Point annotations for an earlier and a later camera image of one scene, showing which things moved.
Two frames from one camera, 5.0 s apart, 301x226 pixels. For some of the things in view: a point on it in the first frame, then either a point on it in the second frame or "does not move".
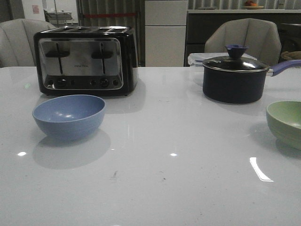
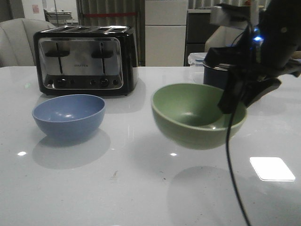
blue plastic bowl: (69, 117) does not move
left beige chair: (17, 41) does not move
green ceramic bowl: (284, 119) to (189, 115)
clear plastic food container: (195, 60) does not move
